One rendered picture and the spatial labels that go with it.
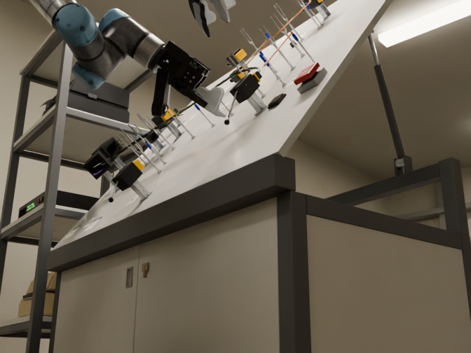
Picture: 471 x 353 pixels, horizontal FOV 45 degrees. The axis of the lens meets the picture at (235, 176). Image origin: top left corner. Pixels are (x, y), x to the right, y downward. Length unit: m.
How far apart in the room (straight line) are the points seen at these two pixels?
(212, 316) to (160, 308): 0.22
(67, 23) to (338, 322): 0.80
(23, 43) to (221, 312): 3.22
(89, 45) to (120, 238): 0.54
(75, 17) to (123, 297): 0.74
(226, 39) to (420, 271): 3.34
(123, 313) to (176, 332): 0.28
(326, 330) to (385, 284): 0.20
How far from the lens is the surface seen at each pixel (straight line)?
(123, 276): 1.60
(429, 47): 4.75
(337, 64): 1.32
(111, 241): 1.60
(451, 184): 1.54
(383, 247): 1.24
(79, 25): 1.24
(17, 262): 3.74
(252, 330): 1.11
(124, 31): 1.38
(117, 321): 1.60
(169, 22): 4.28
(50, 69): 2.88
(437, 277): 1.38
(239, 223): 1.18
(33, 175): 3.89
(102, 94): 2.49
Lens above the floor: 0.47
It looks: 19 degrees up
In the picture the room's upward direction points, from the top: straight up
